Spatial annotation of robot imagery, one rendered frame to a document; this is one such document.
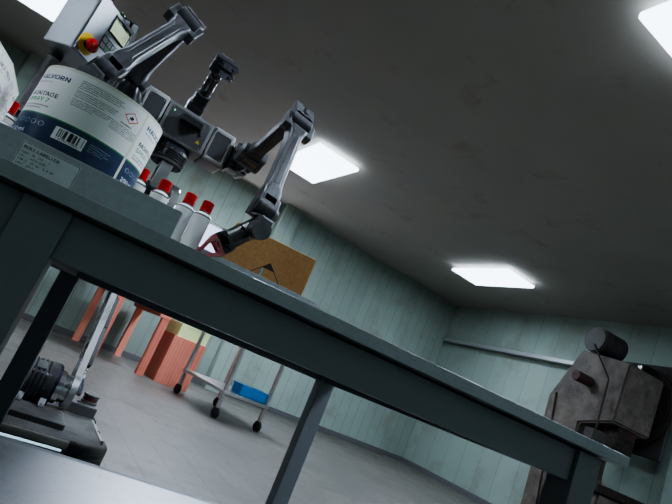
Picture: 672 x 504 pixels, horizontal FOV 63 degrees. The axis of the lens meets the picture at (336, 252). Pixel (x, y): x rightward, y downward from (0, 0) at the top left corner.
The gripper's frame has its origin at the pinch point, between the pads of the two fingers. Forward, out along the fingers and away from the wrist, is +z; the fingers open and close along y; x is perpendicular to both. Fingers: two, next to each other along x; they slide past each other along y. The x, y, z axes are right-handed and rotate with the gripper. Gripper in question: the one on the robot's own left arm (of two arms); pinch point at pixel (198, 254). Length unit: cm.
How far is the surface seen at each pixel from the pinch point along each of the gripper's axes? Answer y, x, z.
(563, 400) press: -395, 379, -413
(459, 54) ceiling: -167, -51, -269
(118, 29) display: -6, -68, -9
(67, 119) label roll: 68, -27, 21
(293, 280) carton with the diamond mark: -19.9, 21.9, -28.5
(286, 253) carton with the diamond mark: -20.2, 12.6, -30.6
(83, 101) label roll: 68, -28, 17
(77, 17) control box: 0, -71, 1
